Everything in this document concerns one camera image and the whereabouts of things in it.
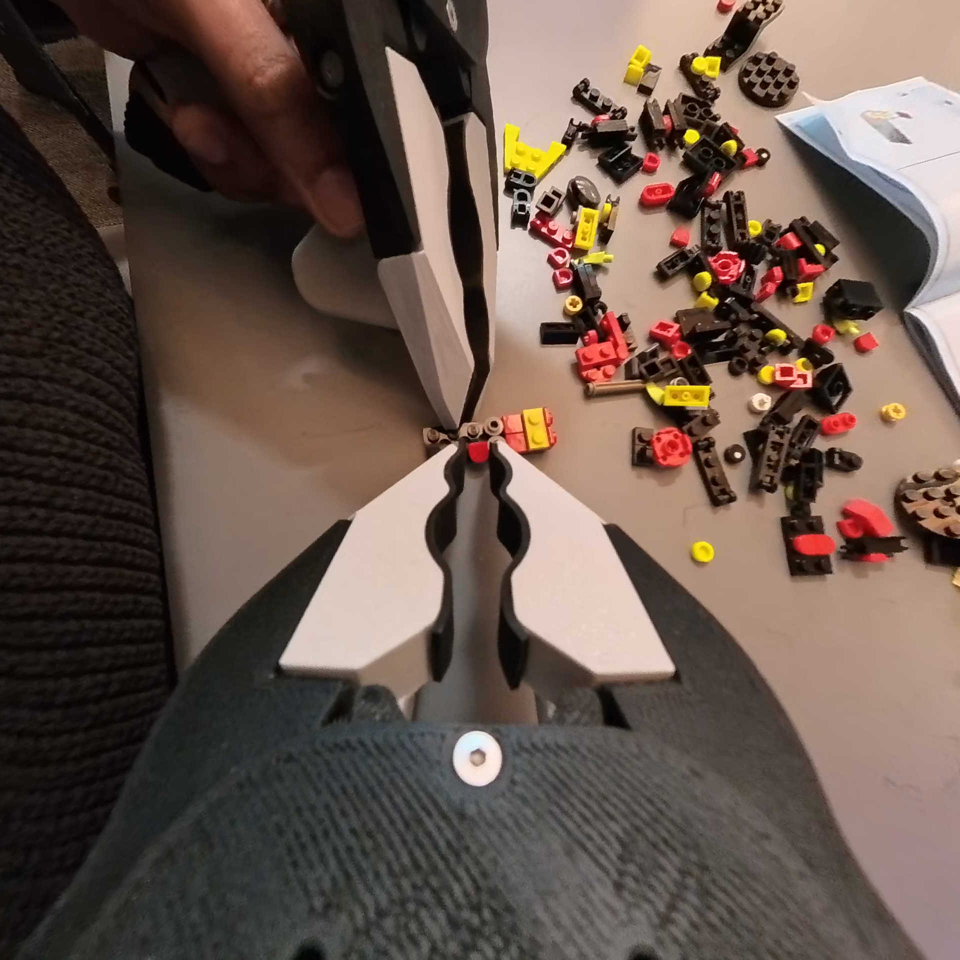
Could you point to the person's left hand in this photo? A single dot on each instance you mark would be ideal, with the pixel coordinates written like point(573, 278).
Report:
point(247, 90)

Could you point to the small red lego piece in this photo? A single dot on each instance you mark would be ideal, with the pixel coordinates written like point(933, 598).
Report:
point(478, 451)

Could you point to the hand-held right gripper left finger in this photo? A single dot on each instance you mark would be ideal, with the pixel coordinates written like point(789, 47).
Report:
point(367, 600)

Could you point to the round black lego plate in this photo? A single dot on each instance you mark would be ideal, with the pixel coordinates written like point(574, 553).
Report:
point(934, 502)
point(769, 79)

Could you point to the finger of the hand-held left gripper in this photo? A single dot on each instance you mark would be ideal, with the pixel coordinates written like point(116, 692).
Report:
point(427, 330)
point(486, 172)

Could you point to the yellow lego wedge plate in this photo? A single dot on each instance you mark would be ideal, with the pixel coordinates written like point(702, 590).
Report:
point(525, 157)

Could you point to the yellow round lego stud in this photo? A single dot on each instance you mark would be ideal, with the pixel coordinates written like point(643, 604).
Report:
point(703, 552)

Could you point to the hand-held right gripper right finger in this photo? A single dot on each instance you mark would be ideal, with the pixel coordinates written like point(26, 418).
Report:
point(592, 600)

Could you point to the pile of loose lego pieces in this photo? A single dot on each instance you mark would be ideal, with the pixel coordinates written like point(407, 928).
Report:
point(667, 446)

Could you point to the black red yellow lego assembly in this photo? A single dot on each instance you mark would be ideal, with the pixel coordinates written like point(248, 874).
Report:
point(532, 431)

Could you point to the lego instruction booklet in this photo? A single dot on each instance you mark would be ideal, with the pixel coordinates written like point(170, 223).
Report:
point(900, 172)

